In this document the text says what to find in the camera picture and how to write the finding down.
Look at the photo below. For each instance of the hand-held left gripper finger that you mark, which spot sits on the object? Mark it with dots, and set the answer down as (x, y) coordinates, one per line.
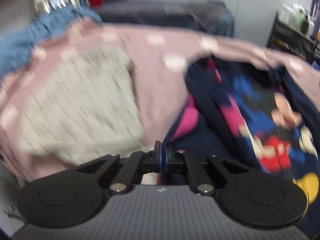
(158, 158)
(164, 160)

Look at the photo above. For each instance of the navy cartoon print garment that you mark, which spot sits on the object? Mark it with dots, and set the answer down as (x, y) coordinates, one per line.
(212, 100)

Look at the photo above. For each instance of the cream speckled garment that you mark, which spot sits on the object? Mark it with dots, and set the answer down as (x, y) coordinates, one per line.
(75, 105)

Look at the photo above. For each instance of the teal cloth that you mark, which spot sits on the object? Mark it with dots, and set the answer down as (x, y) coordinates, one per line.
(227, 25)

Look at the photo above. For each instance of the white plastic bag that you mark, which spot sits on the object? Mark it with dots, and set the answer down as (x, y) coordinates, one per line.
(296, 15)

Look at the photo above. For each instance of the pink spotted blanket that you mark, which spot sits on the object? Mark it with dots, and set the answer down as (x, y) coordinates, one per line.
(155, 67)

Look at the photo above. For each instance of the blue denim cloth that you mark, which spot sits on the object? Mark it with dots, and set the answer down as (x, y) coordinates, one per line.
(25, 42)

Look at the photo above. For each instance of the black rack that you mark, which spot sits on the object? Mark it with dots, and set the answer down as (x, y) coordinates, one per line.
(287, 42)

